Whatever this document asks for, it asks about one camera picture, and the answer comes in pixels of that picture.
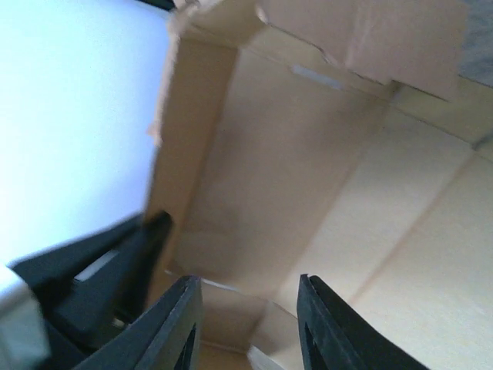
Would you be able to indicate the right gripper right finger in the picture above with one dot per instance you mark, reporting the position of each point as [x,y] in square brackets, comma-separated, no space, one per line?
[334,336]

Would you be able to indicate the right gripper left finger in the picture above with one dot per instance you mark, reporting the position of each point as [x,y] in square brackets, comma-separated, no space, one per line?
[167,336]

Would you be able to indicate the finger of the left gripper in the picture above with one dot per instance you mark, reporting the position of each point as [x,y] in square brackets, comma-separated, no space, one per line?
[84,285]

